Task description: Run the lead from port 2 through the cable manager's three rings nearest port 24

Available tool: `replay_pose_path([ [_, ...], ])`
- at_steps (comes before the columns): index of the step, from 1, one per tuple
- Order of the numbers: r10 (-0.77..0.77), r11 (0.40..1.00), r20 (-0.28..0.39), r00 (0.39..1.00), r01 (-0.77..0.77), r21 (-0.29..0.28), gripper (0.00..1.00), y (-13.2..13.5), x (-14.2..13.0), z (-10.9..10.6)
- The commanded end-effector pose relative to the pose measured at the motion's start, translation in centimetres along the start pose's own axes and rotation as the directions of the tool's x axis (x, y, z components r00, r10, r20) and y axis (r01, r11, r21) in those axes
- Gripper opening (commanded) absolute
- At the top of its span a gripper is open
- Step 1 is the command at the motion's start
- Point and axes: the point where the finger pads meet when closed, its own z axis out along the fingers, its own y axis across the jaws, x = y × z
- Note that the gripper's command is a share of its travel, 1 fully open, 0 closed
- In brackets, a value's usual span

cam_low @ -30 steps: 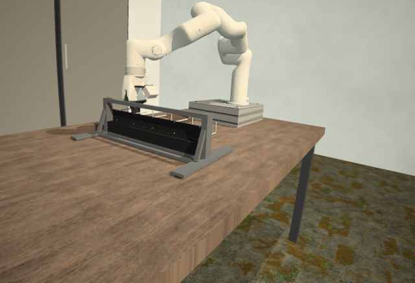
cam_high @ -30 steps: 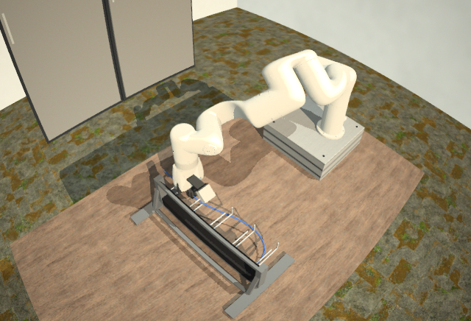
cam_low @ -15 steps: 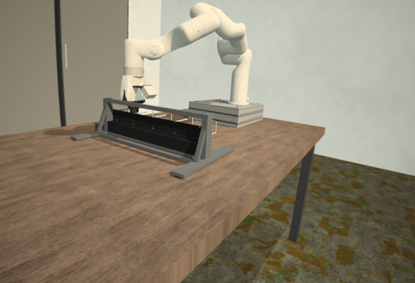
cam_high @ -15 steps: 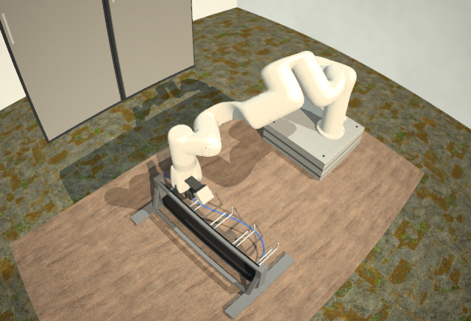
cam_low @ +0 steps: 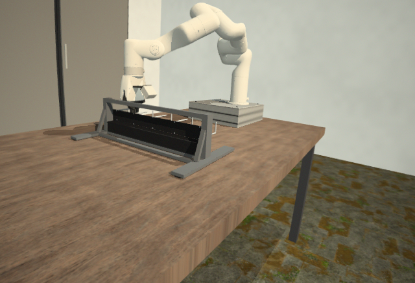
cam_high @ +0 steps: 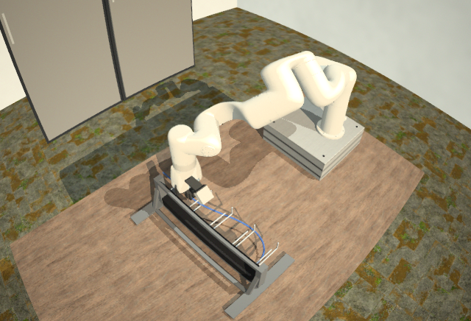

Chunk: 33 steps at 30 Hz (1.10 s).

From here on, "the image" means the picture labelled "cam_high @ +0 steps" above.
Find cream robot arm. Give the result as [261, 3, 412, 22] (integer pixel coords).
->
[168, 51, 356, 172]

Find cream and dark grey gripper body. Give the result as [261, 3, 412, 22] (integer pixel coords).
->
[171, 159, 202, 193]

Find grey metal rack frame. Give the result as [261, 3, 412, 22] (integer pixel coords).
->
[130, 174, 295, 319]

